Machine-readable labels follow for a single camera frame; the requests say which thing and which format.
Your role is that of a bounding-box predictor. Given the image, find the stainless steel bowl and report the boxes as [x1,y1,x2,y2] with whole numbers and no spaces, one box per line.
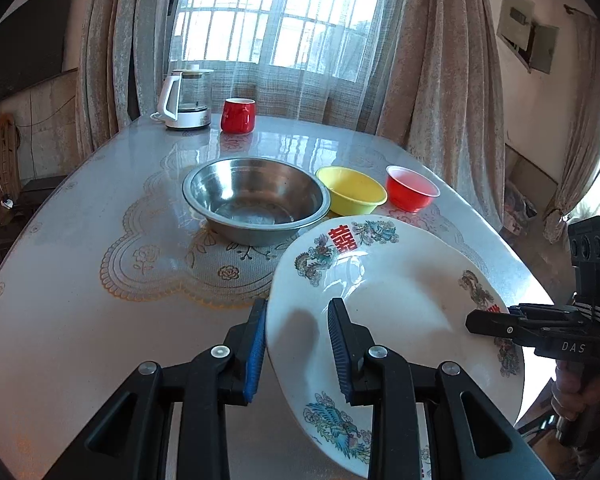
[182,157,332,247]

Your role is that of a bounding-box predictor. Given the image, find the black wall television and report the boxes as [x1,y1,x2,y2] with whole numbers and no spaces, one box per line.
[0,0,78,111]

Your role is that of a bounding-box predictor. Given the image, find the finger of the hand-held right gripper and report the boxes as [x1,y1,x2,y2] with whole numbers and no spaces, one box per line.
[509,303,578,322]
[465,309,548,347]

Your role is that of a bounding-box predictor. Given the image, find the rattan chair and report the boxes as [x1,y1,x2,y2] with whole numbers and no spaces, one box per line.
[0,112,25,196]

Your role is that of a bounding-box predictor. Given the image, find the open wall cabinet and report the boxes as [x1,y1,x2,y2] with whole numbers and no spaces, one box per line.
[496,0,561,75]

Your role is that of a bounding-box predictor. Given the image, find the dark wooden bench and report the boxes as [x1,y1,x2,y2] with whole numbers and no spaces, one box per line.
[0,175,71,266]

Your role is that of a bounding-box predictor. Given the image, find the white electric kettle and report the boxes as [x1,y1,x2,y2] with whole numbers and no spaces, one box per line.
[150,65,215,132]

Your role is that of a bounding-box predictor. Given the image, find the beige velvet curtain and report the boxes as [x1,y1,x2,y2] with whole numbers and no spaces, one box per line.
[542,7,600,243]
[375,0,507,231]
[75,0,181,161]

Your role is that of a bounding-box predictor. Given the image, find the person's right hand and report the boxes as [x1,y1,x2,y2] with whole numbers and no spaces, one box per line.
[550,360,600,423]

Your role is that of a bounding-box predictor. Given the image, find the sheer white curtain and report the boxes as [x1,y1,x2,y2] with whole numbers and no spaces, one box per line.
[169,0,423,133]

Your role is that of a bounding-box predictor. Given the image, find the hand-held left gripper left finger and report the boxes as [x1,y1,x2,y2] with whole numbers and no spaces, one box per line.
[45,299,271,480]

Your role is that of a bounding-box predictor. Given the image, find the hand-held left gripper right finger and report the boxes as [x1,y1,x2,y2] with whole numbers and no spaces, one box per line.
[326,297,556,480]

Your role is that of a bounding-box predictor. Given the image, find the red plastic bowl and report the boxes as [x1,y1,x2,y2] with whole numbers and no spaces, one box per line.
[385,165,441,212]

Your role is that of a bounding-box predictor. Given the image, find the red mug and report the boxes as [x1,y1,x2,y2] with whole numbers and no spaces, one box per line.
[220,98,257,134]

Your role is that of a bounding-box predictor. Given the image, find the cardboard boxes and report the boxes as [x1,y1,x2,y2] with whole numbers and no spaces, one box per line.
[504,147,561,237]

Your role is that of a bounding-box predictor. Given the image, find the barred window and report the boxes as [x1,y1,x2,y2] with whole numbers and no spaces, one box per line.
[170,0,431,83]

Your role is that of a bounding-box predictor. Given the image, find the lace table doily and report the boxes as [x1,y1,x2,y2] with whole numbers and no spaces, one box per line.
[99,142,331,311]

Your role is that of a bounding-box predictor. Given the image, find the yellow plastic bowl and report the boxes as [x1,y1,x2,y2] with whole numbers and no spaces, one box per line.
[315,166,388,217]

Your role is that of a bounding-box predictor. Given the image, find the white patterned plate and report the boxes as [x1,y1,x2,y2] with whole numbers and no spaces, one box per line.
[265,214,526,478]

